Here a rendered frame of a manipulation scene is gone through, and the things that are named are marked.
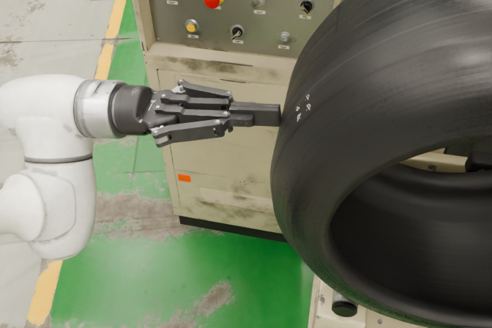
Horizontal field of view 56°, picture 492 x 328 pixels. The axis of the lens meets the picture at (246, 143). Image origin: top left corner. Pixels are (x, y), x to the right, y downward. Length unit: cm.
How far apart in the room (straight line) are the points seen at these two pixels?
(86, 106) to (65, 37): 256
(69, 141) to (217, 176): 99
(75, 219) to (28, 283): 131
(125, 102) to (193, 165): 100
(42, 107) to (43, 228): 18
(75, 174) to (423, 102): 51
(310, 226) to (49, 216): 38
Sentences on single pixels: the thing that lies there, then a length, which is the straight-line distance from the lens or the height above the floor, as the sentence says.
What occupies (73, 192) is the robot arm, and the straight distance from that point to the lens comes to 75.
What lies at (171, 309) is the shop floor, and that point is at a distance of 186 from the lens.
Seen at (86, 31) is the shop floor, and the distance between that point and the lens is 328.
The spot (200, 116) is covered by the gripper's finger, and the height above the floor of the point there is 124.
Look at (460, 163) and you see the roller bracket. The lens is 107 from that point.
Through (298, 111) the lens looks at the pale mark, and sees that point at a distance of 56.
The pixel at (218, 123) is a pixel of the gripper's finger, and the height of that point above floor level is 125.
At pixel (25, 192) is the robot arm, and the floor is 115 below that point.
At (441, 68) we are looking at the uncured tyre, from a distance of 47.
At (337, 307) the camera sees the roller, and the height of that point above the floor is 91.
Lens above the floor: 168
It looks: 46 degrees down
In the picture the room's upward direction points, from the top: straight up
